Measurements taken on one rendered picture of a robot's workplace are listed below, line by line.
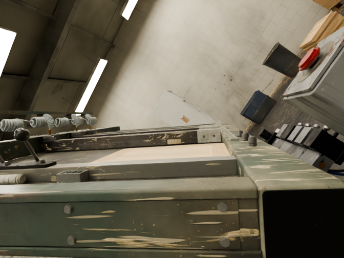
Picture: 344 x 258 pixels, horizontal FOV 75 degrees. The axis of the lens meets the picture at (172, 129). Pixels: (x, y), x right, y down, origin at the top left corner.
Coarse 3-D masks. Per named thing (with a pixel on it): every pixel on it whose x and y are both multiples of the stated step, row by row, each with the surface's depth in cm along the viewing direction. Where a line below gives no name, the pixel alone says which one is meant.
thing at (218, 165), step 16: (144, 160) 64; (160, 160) 62; (176, 160) 60; (192, 160) 58; (208, 160) 57; (224, 160) 56; (32, 176) 65; (48, 176) 64; (96, 176) 62; (112, 176) 61; (128, 176) 60; (144, 176) 60; (160, 176) 59; (176, 176) 58
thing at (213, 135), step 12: (48, 120) 139; (48, 132) 140; (168, 132) 127; (180, 132) 125; (192, 132) 124; (204, 132) 123; (216, 132) 122; (48, 144) 138; (60, 144) 137; (72, 144) 136; (84, 144) 134; (96, 144) 133; (108, 144) 132; (120, 144) 131; (132, 144) 130; (144, 144) 128; (156, 144) 127
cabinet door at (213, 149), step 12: (204, 144) 103; (216, 144) 100; (108, 156) 91; (120, 156) 90; (132, 156) 88; (144, 156) 85; (156, 156) 83; (168, 156) 81; (180, 156) 79; (192, 156) 77; (204, 156) 74
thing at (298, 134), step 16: (288, 128) 78; (304, 128) 66; (320, 128) 57; (272, 144) 91; (288, 144) 76; (304, 144) 60; (320, 144) 57; (336, 144) 56; (304, 160) 60; (320, 160) 55; (336, 160) 56
